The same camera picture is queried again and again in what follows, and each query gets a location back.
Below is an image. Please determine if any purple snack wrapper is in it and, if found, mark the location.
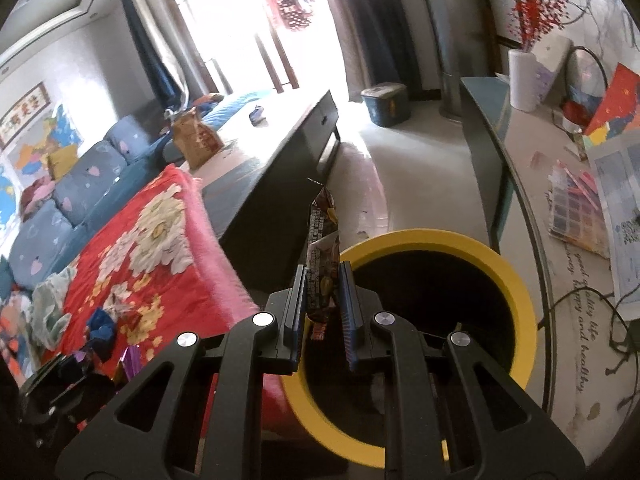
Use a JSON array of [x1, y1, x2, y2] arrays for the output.
[[114, 344, 143, 384]]

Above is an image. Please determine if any blue plastic bag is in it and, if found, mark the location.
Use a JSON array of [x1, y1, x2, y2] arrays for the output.
[[85, 308, 116, 362]]

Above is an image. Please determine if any brown chocolate bar wrapper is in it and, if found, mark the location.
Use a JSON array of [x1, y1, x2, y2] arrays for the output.
[[306, 188, 340, 341]]

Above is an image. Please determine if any yellow rimmed trash bin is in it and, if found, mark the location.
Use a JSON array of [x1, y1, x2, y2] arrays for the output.
[[278, 227, 539, 469]]

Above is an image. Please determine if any crumpled grey green cloth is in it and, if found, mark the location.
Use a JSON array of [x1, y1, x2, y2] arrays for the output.
[[27, 266, 77, 350]]

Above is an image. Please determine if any red floral blanket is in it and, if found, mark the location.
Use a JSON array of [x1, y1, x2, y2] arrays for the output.
[[41, 164, 312, 441]]

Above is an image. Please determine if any dark coffee table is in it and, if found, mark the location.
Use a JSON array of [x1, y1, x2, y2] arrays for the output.
[[194, 88, 341, 294]]

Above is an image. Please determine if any world map poster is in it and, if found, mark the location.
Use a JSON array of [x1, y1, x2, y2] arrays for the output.
[[0, 166, 17, 232]]

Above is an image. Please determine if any pink clothes pile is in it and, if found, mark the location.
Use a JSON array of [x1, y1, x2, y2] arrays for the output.
[[20, 176, 55, 221]]

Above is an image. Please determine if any small toy on table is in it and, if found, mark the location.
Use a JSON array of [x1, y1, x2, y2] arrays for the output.
[[248, 105, 265, 127]]

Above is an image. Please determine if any colour swatch card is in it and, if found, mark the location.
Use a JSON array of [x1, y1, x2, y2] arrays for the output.
[[548, 160, 610, 259]]

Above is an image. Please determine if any blue sectional sofa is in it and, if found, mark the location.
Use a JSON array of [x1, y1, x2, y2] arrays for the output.
[[0, 90, 271, 302]]

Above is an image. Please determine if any glass top tv console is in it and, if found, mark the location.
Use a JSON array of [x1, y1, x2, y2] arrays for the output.
[[459, 77, 639, 479]]

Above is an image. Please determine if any yellow cushion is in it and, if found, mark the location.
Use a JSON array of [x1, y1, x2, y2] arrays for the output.
[[48, 144, 78, 181]]

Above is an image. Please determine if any china map poster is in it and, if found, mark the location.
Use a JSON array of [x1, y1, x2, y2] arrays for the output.
[[8, 104, 81, 188]]

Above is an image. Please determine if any blue storage bucket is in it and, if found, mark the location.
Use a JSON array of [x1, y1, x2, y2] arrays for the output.
[[361, 82, 411, 127]]

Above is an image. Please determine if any blue white printed sheet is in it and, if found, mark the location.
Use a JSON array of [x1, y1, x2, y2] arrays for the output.
[[588, 138, 639, 321]]

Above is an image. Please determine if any dark right curtain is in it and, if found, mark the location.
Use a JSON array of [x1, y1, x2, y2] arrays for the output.
[[328, 0, 424, 102]]

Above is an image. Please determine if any red picture book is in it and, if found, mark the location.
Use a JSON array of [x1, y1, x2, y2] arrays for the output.
[[582, 63, 640, 148]]

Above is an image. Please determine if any white paper towel roll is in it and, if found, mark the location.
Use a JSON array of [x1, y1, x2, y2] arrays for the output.
[[509, 49, 538, 113]]

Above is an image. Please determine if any grey standing air conditioner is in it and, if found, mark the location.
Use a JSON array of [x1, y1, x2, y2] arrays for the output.
[[426, 0, 500, 122]]

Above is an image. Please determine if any red berry branch decoration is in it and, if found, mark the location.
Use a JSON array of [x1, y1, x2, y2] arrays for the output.
[[509, 0, 570, 52]]

